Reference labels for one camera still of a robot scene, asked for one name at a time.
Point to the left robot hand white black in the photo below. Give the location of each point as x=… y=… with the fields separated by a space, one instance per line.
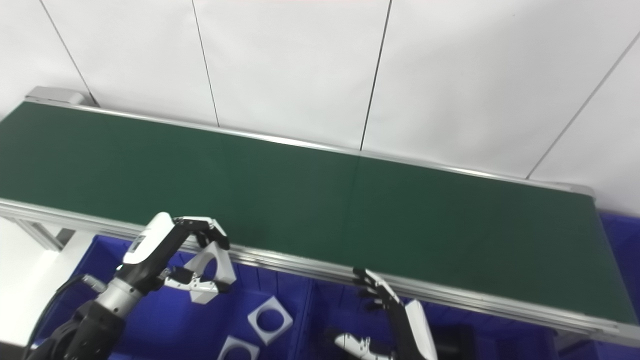
x=147 y=245

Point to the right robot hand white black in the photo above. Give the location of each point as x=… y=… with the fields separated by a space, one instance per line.
x=417 y=330

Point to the white square part with hole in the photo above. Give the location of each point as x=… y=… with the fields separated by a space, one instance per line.
x=225 y=267
x=227 y=350
x=257 y=325

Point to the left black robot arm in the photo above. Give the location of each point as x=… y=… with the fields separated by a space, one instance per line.
x=90 y=325

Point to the black T-shaped part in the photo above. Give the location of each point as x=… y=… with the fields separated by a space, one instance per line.
x=455 y=345

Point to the blue bin with white parts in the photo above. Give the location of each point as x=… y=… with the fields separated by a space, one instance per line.
x=165 y=325

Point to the blue bin with black parts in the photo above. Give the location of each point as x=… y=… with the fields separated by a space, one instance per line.
x=500 y=335

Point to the aluminium conveyor leg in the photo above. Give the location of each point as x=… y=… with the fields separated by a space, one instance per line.
x=42 y=235

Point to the green conveyor belt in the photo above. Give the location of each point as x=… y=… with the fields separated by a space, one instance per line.
x=350 y=210
x=300 y=262

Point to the empty blue bin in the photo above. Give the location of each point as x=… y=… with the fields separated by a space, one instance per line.
x=620 y=250

